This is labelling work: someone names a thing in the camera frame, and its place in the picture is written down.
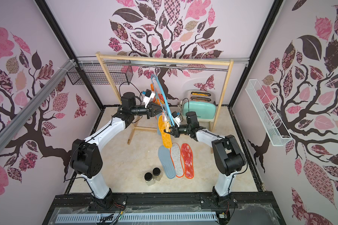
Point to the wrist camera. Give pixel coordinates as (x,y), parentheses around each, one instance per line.
(148,97)
(177,118)

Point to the blue clip hanger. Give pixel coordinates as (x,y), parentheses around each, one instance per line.
(166,108)

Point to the left black lid jar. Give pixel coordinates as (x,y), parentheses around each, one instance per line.
(149,179)

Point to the black lid jar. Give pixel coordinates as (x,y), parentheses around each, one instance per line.
(149,179)
(157,174)

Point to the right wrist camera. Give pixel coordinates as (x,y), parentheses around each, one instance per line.
(177,118)

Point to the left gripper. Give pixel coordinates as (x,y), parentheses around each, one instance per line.
(150,110)

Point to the white wire basket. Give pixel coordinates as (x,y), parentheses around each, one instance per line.
(261,97)

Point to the red orange insole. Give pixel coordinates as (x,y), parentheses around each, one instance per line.
(158,98)
(187,156)

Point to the white slotted cable duct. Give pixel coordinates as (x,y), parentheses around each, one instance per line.
(134,218)

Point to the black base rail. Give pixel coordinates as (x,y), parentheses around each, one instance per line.
(239,208)

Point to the grey blue insole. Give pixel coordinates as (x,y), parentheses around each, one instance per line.
(166,162)

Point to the mint green toaster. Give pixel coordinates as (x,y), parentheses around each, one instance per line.
(202,103)

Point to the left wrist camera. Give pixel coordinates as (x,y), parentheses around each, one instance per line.
(148,97)

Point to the aluminium frame bar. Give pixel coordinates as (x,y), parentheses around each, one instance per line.
(23,116)

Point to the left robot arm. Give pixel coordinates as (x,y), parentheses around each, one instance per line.
(86,159)

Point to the black wire basket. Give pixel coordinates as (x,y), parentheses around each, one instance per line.
(120,73)

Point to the orange rimmed grey insole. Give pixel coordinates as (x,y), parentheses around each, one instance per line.
(175,152)

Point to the right black lid jar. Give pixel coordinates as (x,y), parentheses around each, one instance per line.
(157,174)

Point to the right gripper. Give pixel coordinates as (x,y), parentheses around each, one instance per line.
(172,132)

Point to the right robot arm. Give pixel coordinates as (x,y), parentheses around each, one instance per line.
(228,156)

